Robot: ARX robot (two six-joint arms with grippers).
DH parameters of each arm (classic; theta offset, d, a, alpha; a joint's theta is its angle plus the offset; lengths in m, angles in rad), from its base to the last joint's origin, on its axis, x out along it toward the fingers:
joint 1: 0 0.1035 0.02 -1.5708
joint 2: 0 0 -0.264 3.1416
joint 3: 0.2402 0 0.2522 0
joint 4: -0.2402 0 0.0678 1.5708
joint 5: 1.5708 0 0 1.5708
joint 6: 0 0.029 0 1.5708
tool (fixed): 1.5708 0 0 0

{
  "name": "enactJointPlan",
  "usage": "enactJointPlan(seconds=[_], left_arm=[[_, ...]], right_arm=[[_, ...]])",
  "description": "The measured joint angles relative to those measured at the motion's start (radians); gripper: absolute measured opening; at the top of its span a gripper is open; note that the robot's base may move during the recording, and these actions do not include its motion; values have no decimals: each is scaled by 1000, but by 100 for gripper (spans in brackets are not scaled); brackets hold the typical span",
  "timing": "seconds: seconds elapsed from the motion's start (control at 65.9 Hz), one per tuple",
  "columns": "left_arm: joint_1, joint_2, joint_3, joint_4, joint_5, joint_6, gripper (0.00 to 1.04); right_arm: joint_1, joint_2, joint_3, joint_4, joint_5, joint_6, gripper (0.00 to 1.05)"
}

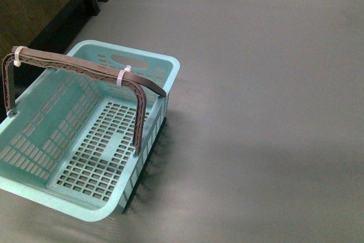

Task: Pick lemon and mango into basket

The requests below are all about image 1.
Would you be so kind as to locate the brown basket handle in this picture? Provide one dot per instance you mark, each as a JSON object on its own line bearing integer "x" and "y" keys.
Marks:
{"x": 83, "y": 67}

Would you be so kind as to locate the light blue plastic basket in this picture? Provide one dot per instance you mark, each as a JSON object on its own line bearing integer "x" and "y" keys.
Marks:
{"x": 69, "y": 143}

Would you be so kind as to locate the white zip tie right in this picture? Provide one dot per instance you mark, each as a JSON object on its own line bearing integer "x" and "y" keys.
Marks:
{"x": 121, "y": 74}

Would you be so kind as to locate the white zip tie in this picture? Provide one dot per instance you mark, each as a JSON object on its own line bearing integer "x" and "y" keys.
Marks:
{"x": 121, "y": 74}
{"x": 17, "y": 62}

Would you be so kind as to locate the dark wooden display stand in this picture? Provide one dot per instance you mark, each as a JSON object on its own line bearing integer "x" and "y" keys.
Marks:
{"x": 37, "y": 4}

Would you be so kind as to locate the white zip tie left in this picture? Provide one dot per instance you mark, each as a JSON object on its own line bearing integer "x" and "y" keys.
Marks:
{"x": 17, "y": 62}

